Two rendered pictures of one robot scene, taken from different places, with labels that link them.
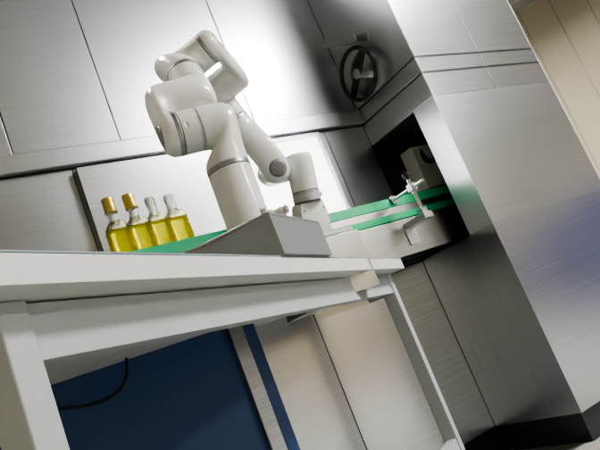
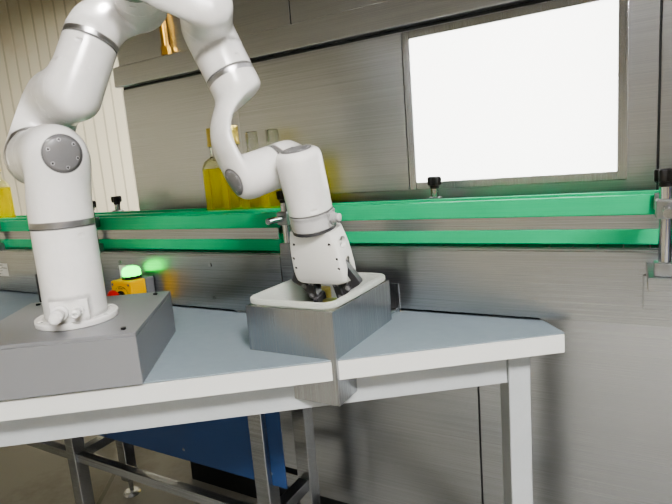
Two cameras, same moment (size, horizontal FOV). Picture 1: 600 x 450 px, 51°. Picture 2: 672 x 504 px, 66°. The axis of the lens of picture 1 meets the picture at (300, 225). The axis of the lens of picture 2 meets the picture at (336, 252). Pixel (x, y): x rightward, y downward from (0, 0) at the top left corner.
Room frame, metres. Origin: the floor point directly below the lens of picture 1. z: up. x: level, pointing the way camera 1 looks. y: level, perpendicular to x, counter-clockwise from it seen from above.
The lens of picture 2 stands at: (1.34, -0.85, 1.05)
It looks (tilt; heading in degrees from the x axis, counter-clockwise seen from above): 10 degrees down; 65
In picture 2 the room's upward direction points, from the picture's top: 5 degrees counter-clockwise
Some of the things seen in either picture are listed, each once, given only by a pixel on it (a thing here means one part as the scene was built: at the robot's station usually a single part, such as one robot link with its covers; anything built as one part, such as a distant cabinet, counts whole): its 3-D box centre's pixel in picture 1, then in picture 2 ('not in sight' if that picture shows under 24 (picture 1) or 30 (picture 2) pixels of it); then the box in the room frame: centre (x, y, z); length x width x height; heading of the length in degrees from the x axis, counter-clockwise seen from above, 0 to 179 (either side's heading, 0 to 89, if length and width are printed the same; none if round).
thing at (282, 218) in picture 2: not in sight; (292, 219); (1.71, 0.15, 0.95); 0.17 x 0.03 x 0.12; 35
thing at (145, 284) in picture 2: not in sight; (133, 293); (1.40, 0.46, 0.79); 0.07 x 0.07 x 0.07; 35
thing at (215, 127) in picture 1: (213, 139); (53, 176); (1.29, 0.10, 1.07); 0.13 x 0.10 x 0.16; 109
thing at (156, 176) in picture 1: (228, 195); (399, 114); (2.00, 0.18, 1.15); 0.90 x 0.03 x 0.34; 125
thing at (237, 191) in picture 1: (247, 202); (69, 275); (1.29, 0.08, 0.91); 0.16 x 0.13 x 0.15; 81
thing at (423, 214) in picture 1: (414, 205); (663, 246); (2.07, -0.38, 0.90); 0.17 x 0.05 x 0.23; 35
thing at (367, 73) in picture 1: (361, 73); not in sight; (2.29, -0.44, 1.49); 0.21 x 0.05 x 0.21; 35
